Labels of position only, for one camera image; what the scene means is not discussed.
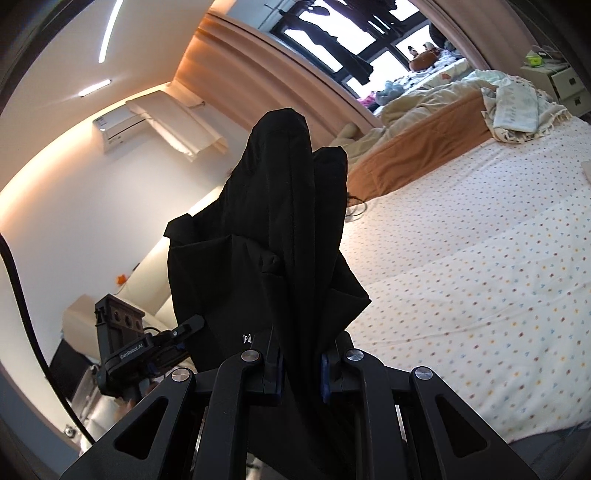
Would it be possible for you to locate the short ceiling light strip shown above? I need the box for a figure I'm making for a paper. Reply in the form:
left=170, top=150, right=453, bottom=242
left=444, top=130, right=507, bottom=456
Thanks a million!
left=78, top=78, right=112, bottom=97

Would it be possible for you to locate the brown and cream duvet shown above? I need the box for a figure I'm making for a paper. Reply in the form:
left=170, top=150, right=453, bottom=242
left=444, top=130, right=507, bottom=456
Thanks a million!
left=332, top=69, right=504, bottom=204

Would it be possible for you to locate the patterned quilt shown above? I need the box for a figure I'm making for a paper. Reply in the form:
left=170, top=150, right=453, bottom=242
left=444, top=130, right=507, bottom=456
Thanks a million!
left=397, top=48, right=474, bottom=93

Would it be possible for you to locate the cream bedside cabinet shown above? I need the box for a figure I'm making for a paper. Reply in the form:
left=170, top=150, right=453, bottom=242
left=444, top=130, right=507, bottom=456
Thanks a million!
left=62, top=295, right=100, bottom=344

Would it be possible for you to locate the bed with dotted sheet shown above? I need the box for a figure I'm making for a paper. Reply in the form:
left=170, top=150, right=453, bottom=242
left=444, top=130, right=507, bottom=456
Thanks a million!
left=339, top=185, right=591, bottom=444

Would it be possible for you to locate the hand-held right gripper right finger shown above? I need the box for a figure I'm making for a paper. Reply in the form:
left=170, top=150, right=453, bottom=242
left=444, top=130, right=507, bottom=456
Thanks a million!
left=320, top=331, right=539, bottom=480

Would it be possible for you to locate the black garment with striped print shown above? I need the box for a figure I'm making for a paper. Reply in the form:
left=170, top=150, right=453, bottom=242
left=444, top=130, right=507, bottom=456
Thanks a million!
left=164, top=107, right=372, bottom=480

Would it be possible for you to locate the cream air deflector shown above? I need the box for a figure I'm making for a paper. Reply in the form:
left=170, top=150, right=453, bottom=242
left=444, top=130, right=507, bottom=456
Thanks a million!
left=124, top=90, right=229, bottom=162

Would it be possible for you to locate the bundle of charging cables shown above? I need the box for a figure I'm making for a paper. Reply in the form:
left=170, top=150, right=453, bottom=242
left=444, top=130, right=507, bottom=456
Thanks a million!
left=344, top=194, right=370, bottom=220

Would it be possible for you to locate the black cable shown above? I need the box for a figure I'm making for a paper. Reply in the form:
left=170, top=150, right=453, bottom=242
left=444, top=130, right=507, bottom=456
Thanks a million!
left=0, top=233, right=95, bottom=444

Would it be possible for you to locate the dark cushion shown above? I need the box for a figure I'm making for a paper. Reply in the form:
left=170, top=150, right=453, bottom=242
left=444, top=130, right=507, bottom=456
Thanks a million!
left=427, top=23, right=451, bottom=49

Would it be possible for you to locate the window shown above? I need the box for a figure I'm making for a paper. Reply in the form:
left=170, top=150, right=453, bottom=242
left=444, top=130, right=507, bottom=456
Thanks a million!
left=268, top=0, right=444, bottom=100

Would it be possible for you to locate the cream nightstand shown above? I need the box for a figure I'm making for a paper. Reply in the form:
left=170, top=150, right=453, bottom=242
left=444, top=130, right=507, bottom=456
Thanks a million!
left=519, top=58, right=585, bottom=112

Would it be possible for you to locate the cream fringed cloth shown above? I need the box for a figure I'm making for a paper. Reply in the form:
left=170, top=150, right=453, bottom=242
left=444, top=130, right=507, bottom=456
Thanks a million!
left=480, top=76, right=583, bottom=146

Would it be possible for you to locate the blue plush toy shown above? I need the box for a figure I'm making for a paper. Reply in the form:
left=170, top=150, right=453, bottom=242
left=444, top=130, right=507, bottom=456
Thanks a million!
left=374, top=80, right=407, bottom=104

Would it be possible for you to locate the long ceiling light strip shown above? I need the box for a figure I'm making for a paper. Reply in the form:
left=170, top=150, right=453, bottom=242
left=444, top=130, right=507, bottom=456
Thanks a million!
left=98, top=0, right=125, bottom=63

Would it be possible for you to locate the pink curtain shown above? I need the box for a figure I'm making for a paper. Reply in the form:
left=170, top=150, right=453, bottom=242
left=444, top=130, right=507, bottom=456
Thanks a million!
left=171, top=11, right=384, bottom=134
left=411, top=0, right=490, bottom=70

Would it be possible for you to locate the white air conditioner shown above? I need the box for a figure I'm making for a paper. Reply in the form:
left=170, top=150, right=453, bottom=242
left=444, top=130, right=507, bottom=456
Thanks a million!
left=92, top=113, right=148, bottom=153

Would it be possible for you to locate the row of hanging dark clothes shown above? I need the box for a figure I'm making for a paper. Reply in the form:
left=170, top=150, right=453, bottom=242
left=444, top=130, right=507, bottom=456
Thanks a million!
left=281, top=0, right=416, bottom=86

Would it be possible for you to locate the brown plush toy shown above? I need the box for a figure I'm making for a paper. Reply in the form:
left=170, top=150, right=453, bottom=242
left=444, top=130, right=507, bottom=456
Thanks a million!
left=409, top=44, right=439, bottom=72

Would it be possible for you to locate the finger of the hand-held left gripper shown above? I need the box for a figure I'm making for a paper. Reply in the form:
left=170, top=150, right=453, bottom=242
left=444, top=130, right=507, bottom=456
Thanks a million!
left=154, top=346, right=190, bottom=370
left=152, top=314, right=206, bottom=352

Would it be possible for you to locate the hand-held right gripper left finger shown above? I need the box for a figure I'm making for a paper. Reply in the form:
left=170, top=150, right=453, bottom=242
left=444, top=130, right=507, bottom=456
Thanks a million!
left=59, top=330, right=283, bottom=480

